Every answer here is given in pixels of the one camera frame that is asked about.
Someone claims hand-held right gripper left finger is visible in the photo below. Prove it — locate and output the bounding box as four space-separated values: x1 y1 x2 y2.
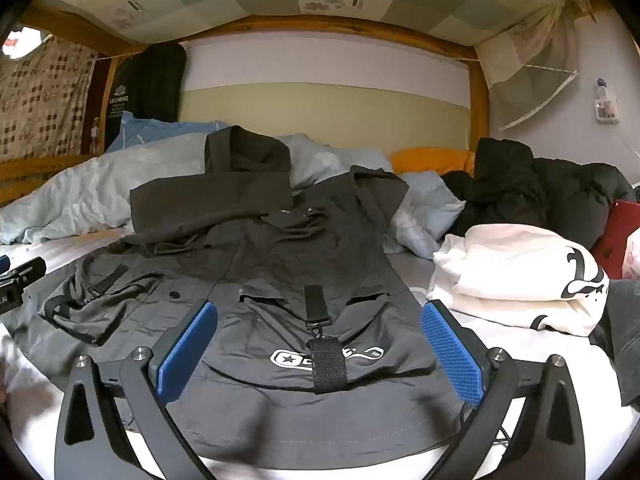
54 299 219 480

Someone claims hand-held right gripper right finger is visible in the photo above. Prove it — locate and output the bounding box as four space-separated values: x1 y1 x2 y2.
421 299 587 480

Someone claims dark grey jacket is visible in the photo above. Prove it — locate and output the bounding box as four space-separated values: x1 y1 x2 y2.
37 126 506 467

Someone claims light blue duvet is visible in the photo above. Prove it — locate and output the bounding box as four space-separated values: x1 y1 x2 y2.
0 132 466 261

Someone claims white folded sweatshirt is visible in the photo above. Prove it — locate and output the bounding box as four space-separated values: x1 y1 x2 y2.
427 223 612 337

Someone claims white bed sheet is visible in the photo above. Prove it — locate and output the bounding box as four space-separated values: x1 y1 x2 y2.
0 230 640 480

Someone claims brown checked curtain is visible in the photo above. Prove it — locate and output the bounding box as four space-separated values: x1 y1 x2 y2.
0 35 98 163

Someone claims blue pillow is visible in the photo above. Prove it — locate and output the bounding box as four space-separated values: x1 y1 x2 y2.
105 111 231 153

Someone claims dark grey cloth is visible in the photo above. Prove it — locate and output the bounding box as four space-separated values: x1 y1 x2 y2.
590 280 640 408

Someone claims black puffer jacket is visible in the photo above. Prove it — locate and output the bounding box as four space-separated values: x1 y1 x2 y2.
442 137 638 251

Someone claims orange cloth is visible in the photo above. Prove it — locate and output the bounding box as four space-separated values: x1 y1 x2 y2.
390 147 476 177

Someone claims red flat item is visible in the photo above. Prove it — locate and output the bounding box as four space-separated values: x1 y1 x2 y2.
590 200 640 281

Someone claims pink patterned item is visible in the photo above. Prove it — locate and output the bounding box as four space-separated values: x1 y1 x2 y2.
621 227 640 281

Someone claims black hanging garment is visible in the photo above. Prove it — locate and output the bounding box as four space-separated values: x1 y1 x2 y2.
102 42 188 153

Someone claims pale checked curtain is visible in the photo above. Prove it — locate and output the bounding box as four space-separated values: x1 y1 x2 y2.
472 0 593 131

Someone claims wooden bed frame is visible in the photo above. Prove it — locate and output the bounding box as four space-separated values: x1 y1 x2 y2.
0 0 596 206

